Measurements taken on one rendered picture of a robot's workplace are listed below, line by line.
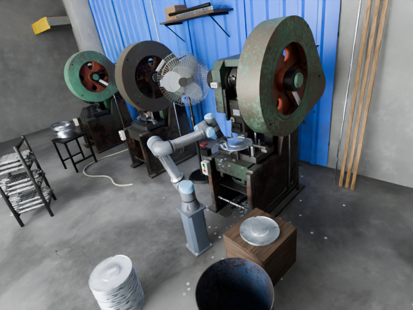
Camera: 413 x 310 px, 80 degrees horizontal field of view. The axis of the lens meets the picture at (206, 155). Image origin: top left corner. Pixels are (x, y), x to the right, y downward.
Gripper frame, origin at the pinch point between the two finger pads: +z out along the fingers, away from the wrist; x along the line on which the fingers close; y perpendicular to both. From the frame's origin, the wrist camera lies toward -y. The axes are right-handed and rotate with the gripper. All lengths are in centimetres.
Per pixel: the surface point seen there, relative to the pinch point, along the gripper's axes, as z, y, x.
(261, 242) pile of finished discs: 45, 70, -3
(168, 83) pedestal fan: -62, -82, -30
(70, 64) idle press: -142, -219, -173
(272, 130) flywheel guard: -14, 35, 38
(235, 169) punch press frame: 21.7, 2.9, -1.1
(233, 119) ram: -15.9, -13.2, 16.8
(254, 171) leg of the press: 21.9, 18.4, 13.8
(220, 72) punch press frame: -57, -17, 24
